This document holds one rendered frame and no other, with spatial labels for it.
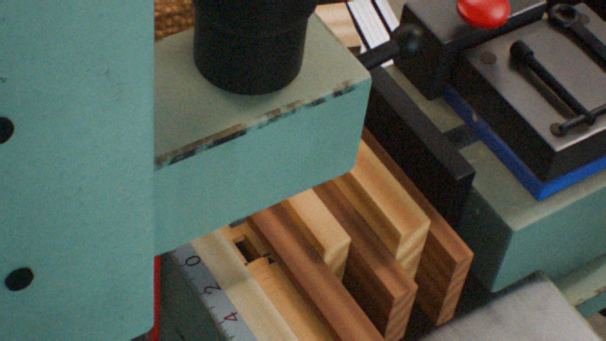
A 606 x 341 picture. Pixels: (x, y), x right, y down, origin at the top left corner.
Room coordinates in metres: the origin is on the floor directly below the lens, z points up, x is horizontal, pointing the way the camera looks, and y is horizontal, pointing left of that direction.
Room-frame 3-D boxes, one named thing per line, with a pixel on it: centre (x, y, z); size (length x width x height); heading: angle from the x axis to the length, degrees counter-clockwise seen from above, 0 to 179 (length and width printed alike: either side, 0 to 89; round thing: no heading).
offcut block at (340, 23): (0.57, 0.01, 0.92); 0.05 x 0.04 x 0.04; 111
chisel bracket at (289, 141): (0.39, 0.05, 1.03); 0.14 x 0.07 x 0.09; 129
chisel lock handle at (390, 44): (0.45, -0.03, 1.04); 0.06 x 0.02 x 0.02; 129
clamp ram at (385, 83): (0.47, -0.08, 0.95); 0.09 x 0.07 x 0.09; 39
